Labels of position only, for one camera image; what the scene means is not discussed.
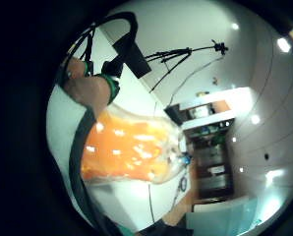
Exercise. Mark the clear bottle of orange juice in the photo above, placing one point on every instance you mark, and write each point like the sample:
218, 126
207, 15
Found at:
130, 150

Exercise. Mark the black tripod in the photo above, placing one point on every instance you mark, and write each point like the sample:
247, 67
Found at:
172, 57

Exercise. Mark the row of ceiling spot lights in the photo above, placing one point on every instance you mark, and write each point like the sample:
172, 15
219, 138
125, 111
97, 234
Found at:
283, 45

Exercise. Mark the pale blue chair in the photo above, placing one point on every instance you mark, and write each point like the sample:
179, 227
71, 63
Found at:
223, 218

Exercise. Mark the black camera on tripod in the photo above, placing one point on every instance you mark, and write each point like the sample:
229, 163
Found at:
220, 47

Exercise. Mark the black monitor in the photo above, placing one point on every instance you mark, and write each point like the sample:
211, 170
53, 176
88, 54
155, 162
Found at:
173, 114

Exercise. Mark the white and wood shelf unit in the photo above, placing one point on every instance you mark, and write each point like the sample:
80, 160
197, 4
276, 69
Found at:
212, 147

